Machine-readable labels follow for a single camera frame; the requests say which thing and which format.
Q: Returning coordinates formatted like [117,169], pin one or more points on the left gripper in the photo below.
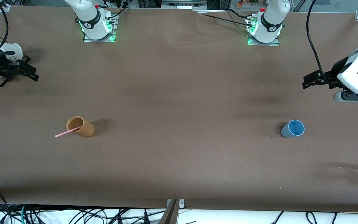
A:
[331,75]

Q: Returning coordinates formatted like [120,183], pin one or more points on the blue cup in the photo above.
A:
[292,129]

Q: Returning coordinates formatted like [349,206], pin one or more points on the pink chopstick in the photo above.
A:
[64,133]

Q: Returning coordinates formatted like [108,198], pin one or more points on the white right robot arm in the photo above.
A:
[89,15]

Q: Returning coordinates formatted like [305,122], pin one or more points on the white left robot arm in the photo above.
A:
[272,18]

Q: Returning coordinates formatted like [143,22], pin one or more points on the black cup rack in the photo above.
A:
[27,59]

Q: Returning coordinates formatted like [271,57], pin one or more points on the white cup with face print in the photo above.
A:
[14,49]

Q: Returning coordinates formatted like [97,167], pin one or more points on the brown cup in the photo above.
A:
[85,129]

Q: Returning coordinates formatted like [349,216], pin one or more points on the colourful background item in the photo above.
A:
[247,3]

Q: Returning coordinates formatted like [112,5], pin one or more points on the brown table cover sheet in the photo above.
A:
[179,93]

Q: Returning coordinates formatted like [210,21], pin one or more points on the grey metal device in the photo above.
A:
[182,4]

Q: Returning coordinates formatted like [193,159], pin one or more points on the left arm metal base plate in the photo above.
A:
[275,43]

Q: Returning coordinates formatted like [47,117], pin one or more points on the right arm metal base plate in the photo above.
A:
[112,35]

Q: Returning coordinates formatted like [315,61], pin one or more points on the small metal table bracket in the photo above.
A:
[182,203]

